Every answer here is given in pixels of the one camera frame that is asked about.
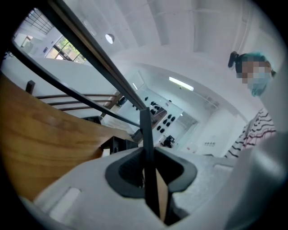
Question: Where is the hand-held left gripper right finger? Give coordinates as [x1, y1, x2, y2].
[154, 132, 288, 230]

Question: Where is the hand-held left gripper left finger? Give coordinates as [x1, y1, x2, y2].
[33, 147, 166, 230]

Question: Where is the striped shirt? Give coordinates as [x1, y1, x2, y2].
[225, 107, 277, 159]

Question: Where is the brown wooden panel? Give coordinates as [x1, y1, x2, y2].
[0, 71, 135, 203]

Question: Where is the dark wooden railing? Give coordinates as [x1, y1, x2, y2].
[35, 93, 124, 112]

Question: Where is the blue face mask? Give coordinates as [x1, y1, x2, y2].
[248, 71, 272, 97]

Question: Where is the long ceiling light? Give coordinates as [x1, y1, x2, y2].
[168, 76, 194, 92]

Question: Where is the group of black wall objects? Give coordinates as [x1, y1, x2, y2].
[144, 96, 177, 133]

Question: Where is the black metal frame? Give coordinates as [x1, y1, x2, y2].
[10, 0, 161, 219]

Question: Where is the window with black frame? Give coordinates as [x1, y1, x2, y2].
[52, 36, 87, 65]

